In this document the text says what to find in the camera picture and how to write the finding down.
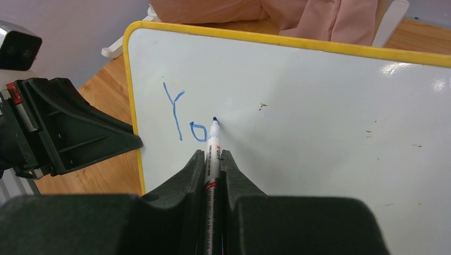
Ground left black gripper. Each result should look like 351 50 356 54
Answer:
1 78 143 180

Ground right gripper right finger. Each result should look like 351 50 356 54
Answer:
221 150 389 254

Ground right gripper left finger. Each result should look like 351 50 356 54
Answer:
1 150 204 254

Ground white blue whiteboard marker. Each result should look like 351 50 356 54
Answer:
199 117 222 254

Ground yellow framed whiteboard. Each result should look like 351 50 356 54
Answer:
123 21 450 254

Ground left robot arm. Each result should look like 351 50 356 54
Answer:
1 78 143 180

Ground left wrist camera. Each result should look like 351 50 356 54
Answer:
1 20 43 89

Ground pink drawstring shorts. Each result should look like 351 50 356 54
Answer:
150 0 378 46

